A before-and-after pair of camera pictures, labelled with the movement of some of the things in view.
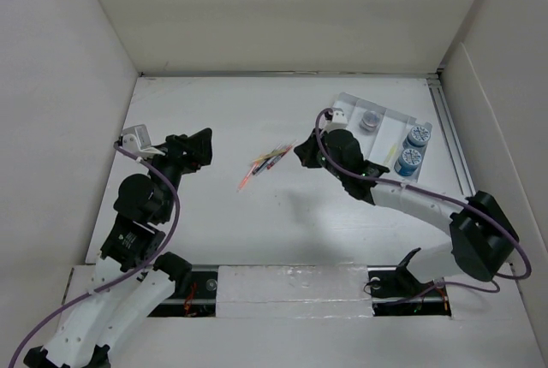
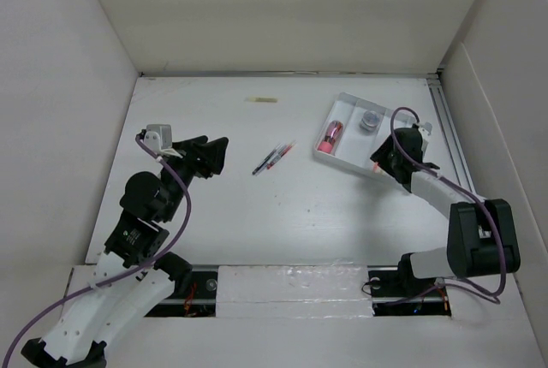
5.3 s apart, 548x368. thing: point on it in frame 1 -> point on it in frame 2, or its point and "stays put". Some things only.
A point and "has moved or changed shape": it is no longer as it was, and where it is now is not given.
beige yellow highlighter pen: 390,154 has moved or changed shape
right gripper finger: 312,144 -> 394,169
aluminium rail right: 457,152 stays put
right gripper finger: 304,151 -> 383,155
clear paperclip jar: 370,121 stays put
